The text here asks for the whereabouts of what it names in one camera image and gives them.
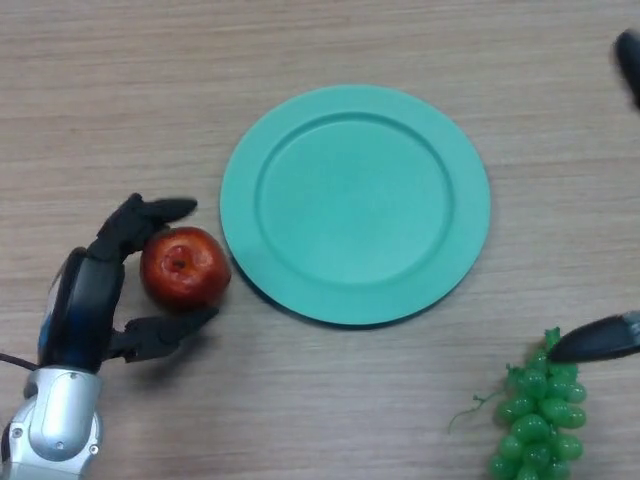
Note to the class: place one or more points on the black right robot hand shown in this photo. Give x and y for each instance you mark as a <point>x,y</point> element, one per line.
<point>600,340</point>

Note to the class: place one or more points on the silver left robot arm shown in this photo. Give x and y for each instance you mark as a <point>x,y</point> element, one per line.
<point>50,425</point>

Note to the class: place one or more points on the red apple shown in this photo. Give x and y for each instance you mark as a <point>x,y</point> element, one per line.
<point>185,268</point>

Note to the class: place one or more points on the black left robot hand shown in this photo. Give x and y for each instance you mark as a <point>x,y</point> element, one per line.
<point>85,300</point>

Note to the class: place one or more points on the green round plate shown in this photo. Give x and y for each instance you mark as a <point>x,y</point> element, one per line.
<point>356,205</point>

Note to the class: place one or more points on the green grape bunch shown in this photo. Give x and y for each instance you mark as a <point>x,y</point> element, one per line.
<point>537,420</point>

